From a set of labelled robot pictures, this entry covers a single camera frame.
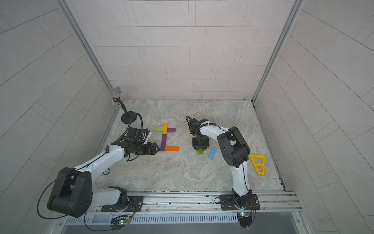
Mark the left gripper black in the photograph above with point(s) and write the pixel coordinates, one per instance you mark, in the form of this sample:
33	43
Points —
146	151

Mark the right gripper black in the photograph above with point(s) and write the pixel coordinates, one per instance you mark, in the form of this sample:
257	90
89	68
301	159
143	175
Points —
196	146

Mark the orange block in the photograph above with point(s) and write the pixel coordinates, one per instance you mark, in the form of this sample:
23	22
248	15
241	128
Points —
172	148

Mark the lime green block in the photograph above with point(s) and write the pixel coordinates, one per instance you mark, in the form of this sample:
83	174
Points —
158	129

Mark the light blue block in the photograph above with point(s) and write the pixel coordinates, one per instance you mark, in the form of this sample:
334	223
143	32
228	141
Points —
212	153

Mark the amber yellow long block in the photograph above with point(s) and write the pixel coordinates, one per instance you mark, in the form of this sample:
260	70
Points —
165	129

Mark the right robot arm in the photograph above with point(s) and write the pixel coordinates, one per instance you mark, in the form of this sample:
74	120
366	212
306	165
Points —
234	150

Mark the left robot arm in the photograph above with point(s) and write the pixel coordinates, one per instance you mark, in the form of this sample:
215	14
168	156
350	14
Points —
73	193

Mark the microphone on black stand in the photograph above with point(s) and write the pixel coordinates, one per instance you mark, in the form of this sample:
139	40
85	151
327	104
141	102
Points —
128	116

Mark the left circuit board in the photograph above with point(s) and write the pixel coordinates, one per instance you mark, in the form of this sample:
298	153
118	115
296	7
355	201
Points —
119	222

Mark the circuit board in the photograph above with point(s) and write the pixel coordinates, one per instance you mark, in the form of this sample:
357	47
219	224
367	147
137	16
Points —
245	219
119	222

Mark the right circuit board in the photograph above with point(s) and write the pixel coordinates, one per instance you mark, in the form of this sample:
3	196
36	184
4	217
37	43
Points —
245	219

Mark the aluminium rail frame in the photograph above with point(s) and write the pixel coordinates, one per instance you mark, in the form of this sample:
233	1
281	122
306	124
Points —
184	202

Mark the yellow triangle frame piece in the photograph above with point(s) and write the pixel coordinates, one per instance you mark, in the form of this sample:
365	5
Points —
258	162

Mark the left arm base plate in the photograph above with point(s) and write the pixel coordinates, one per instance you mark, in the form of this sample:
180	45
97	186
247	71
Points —
130	204

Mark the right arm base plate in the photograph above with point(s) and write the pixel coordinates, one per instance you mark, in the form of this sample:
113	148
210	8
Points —
227	203

